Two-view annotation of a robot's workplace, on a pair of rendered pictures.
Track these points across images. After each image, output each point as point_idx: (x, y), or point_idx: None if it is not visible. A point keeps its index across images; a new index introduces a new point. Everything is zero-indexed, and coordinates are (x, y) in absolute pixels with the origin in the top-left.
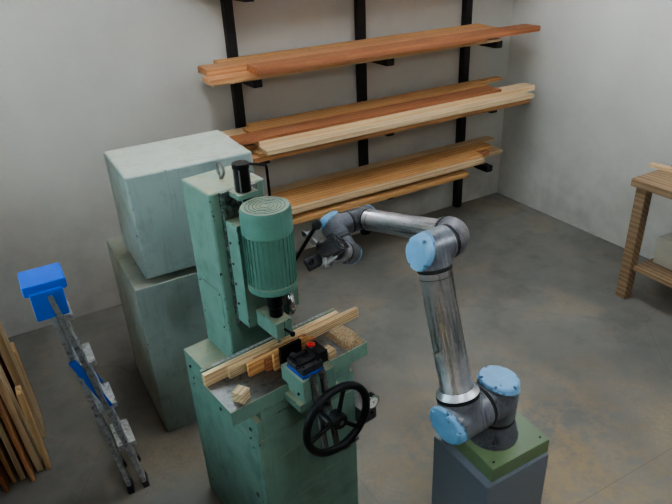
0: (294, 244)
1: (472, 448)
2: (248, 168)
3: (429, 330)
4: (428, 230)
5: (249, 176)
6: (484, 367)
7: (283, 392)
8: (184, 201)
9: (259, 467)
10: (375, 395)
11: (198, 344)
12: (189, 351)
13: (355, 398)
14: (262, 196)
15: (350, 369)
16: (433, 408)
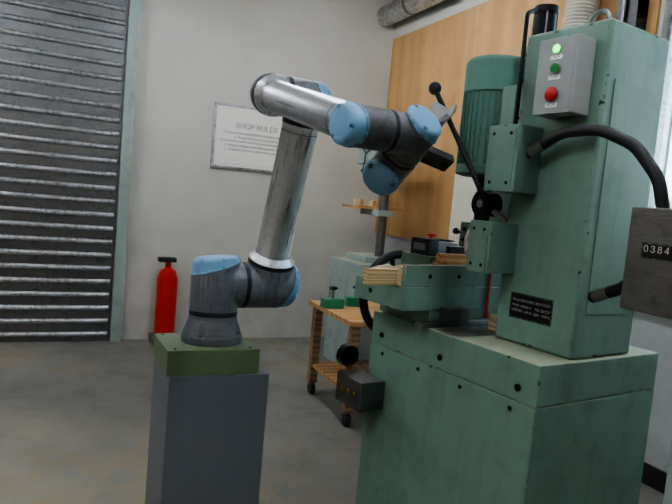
0: (462, 116)
1: (244, 338)
2: (534, 15)
3: (304, 191)
4: (309, 80)
5: (532, 27)
6: (225, 258)
7: None
8: None
9: None
10: (342, 344)
11: (638, 352)
12: (642, 349)
13: (366, 376)
14: (512, 55)
15: (378, 310)
16: (298, 271)
